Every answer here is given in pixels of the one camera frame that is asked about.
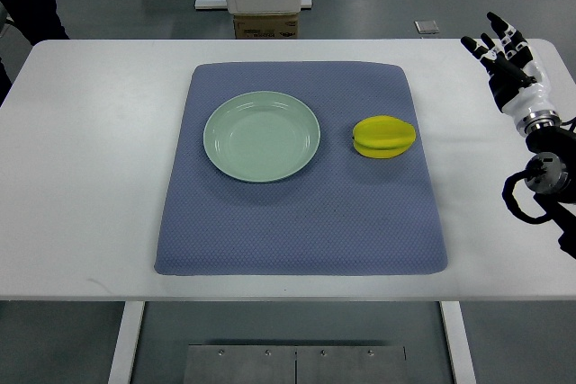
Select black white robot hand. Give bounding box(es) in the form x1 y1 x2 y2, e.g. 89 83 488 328
461 12 561 137

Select yellow starfruit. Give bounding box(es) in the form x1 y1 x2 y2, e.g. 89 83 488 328
353 115 417 159

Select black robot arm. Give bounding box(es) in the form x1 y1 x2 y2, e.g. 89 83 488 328
526 121 575 258

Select grey floor outlet plate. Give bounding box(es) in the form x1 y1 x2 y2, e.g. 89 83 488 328
414 20 440 35

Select light green plate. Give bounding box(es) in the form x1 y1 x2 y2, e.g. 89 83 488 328
202 91 321 183

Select blue quilted mat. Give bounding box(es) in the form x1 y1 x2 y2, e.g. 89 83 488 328
153 61 449 277

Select white right table leg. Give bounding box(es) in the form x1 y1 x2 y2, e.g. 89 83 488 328
439 301 477 384

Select white table leg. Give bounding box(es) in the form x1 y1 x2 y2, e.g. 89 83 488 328
439 301 477 384
107 301 145 384

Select cardboard box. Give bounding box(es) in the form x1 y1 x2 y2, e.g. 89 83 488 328
233 13 299 40

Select white left table leg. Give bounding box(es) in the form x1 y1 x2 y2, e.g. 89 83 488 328
107 301 145 384

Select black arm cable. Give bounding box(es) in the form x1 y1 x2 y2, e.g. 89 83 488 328
501 169 554 225

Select metal floor base plate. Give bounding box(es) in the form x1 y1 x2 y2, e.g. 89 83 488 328
184 345 410 383

